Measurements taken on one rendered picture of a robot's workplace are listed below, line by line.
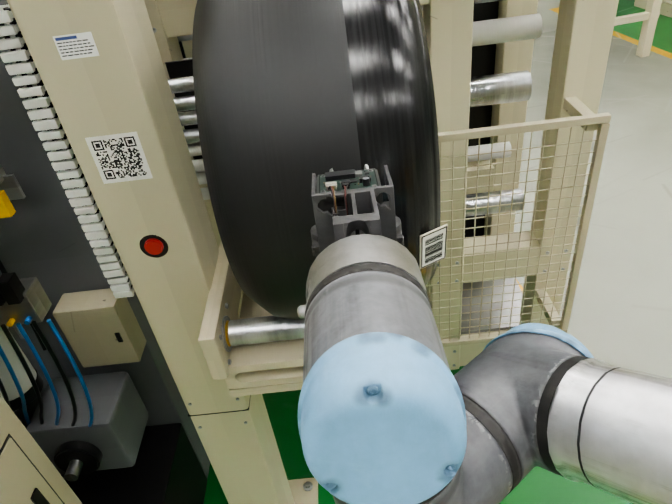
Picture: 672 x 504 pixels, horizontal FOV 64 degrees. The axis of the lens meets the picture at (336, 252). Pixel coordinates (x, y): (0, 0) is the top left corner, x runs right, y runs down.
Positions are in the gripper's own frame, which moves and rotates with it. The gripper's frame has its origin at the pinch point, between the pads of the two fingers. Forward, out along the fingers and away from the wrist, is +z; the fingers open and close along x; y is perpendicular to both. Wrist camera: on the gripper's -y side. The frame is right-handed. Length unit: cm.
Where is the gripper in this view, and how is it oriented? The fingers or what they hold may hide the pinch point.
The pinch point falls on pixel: (352, 200)
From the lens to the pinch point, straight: 61.5
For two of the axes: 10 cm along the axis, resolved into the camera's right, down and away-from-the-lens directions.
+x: -9.9, 1.1, 0.3
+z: -0.3, -4.9, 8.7
